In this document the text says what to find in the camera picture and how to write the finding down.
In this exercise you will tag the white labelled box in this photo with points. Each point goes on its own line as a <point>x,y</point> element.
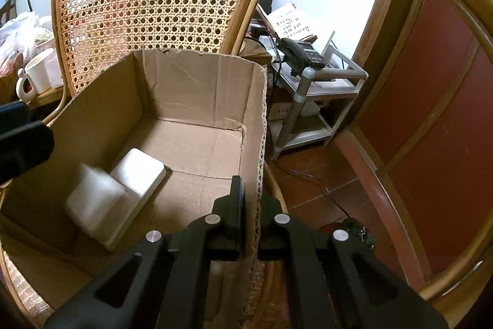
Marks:
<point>279,112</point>

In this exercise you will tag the handwritten notebook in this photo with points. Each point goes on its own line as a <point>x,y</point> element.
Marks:
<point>289,22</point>

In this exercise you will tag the brown cardboard box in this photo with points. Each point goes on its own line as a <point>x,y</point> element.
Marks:
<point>192,144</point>

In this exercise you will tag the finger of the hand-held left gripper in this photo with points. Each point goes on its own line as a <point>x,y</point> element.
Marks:
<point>27,151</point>
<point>13,117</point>

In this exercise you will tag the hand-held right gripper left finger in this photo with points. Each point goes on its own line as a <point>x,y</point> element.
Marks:
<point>238,200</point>

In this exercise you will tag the white mug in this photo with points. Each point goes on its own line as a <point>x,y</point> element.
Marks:
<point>38,70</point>

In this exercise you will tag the grey metal side table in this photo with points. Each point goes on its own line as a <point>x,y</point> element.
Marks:
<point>296,97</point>

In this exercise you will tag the white flat panel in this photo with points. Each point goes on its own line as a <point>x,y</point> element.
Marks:
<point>323,38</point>

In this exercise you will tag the large white box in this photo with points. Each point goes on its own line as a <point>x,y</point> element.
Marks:
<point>140,171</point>

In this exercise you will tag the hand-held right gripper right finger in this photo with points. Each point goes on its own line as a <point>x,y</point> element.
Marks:
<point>269,211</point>

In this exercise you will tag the red panelled wooden door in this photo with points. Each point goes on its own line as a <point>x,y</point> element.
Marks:
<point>423,101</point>

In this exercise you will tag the black power adapter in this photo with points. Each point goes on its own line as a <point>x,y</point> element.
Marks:
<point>358,231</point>

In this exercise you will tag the black desk telephone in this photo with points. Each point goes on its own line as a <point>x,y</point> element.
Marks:
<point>308,55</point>

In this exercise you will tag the clear plastic bag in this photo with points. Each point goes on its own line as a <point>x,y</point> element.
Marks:
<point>19,36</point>

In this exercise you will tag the wicker basket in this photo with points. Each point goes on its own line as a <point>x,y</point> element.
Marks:
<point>7,84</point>

